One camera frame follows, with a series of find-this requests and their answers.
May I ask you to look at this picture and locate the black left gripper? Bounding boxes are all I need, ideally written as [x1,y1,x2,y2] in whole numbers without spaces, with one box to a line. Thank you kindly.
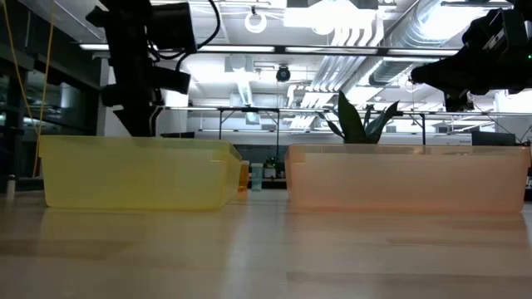
[101,66,192,138]

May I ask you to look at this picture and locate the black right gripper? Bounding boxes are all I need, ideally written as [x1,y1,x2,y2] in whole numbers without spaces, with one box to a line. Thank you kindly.
[410,7,532,96]

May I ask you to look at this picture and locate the amber pill bottle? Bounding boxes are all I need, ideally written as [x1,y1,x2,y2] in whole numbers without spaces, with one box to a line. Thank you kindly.
[238,160,250,194]

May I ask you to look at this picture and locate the translucent yellow plastic bin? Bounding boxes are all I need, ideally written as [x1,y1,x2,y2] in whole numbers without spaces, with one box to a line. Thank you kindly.
[38,135,243,211]

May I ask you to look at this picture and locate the translucent orange plastic bin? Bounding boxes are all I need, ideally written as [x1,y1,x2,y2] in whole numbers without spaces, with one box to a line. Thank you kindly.
[284,143,532,213]

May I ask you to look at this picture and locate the teal pill bottle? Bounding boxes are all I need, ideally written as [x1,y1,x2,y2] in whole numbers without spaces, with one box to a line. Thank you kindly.
[250,162,264,193]

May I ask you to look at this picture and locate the black ceiling spotlight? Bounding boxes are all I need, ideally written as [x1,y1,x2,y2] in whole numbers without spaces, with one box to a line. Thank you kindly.
[443,93,475,113]
[275,65,293,84]

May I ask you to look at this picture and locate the low black monitor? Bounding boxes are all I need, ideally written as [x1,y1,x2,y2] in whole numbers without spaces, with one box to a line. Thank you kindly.
[160,131,196,140]

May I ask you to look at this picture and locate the black computer monitor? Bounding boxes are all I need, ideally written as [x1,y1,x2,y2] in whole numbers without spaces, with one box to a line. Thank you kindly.
[470,130,517,147]

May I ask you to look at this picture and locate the green snake plant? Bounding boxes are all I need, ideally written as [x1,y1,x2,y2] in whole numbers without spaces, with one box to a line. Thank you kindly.
[323,90,401,145]

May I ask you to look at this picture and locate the small background potted plant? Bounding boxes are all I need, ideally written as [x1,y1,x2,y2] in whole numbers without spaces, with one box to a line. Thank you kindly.
[264,155,280,180]

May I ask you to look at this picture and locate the black overhead light bar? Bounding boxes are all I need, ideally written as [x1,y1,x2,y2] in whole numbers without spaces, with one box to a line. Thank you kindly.
[78,42,461,57]

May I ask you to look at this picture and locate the silver ventilation duct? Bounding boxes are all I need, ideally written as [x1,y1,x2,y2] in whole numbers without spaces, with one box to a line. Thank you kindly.
[340,0,495,91]

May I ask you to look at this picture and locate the black frame background table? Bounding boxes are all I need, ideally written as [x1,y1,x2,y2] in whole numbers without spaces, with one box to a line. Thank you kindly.
[216,105,428,147]

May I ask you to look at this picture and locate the yellow cable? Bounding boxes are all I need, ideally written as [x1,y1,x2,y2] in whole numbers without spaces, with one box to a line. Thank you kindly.
[1,0,41,136]
[31,14,57,179]

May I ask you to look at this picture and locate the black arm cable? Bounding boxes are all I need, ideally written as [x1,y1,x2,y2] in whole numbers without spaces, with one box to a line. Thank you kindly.
[173,0,222,72]

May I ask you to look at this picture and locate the white ring ceiling fixture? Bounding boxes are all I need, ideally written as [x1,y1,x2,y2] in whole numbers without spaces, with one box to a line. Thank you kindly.
[244,11,268,35]

